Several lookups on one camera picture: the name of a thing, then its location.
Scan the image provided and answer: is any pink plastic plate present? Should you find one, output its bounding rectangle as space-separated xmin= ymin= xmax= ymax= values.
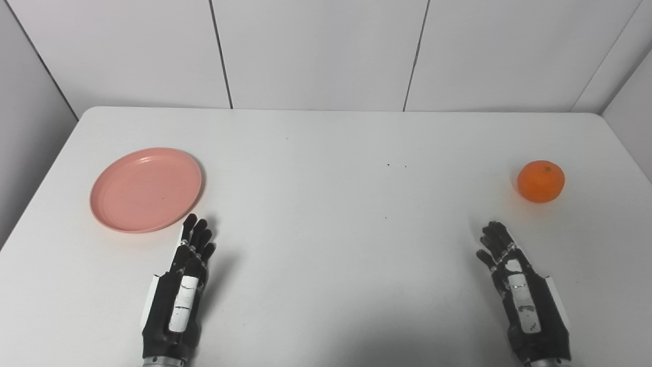
xmin=90 ymin=147 xmax=203 ymax=234

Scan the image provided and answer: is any orange fruit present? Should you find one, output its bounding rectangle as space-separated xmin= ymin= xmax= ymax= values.
xmin=517 ymin=160 xmax=566 ymax=204

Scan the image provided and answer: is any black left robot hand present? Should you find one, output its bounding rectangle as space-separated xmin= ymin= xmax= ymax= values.
xmin=141 ymin=213 xmax=217 ymax=360

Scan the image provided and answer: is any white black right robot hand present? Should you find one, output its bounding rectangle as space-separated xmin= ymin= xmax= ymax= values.
xmin=476 ymin=220 xmax=572 ymax=364

